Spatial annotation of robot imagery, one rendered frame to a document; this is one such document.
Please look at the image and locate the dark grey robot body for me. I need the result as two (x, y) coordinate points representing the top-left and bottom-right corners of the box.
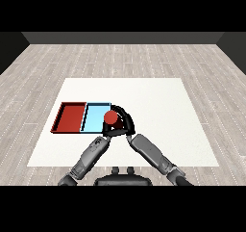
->
(93, 167), (154, 187)

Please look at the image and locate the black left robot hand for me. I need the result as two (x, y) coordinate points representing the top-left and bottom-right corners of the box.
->
(101, 121), (130, 138)

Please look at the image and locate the shallow red open box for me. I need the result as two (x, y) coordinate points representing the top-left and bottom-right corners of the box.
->
(50, 101), (88, 135)

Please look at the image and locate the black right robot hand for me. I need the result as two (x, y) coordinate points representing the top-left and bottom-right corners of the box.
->
(110, 104), (135, 137)

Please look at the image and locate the shallow light blue open box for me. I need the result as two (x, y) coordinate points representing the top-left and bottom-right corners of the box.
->
(79, 102), (112, 135)

